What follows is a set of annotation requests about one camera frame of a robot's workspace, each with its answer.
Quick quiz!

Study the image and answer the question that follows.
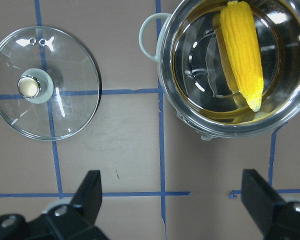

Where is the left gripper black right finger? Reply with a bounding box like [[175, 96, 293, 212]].
[[241, 169, 286, 237]]

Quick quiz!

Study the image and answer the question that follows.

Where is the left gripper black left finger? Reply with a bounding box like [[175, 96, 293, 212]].
[[70, 170, 102, 225]]

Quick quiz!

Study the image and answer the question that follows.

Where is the glass pot lid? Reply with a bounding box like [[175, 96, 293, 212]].
[[0, 26, 102, 141]]

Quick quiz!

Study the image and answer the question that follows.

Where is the yellow corn cob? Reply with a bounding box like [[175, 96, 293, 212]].
[[220, 1, 264, 113]]

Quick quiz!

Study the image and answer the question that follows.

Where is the pale green steel pot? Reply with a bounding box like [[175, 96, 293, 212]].
[[139, 0, 300, 141]]

